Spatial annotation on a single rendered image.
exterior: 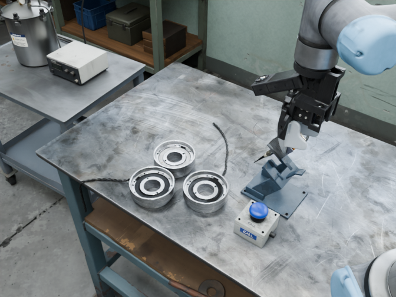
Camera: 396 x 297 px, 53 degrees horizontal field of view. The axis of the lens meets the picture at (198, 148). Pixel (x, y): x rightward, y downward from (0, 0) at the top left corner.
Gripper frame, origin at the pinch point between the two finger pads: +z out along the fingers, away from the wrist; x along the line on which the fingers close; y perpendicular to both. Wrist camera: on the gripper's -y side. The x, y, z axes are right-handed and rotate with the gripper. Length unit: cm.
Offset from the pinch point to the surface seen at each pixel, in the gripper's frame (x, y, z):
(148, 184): -17.9, -24.5, 14.7
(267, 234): -13.3, 5.5, 13.2
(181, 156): -6.0, -24.1, 13.8
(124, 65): 32, -87, 28
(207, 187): -9.7, -12.9, 14.7
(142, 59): 94, -143, 71
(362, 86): 148, -21, 68
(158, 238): -15, -26, 41
